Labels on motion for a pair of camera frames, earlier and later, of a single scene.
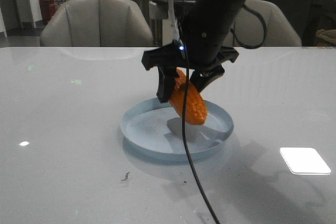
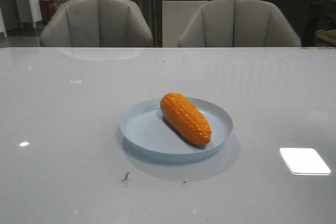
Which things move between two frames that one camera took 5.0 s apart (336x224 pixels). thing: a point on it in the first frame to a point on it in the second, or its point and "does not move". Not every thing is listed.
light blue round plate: [153, 130] does not move
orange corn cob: [196, 110] to [186, 117]
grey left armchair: [97, 21] does not move
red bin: [48, 8] does not move
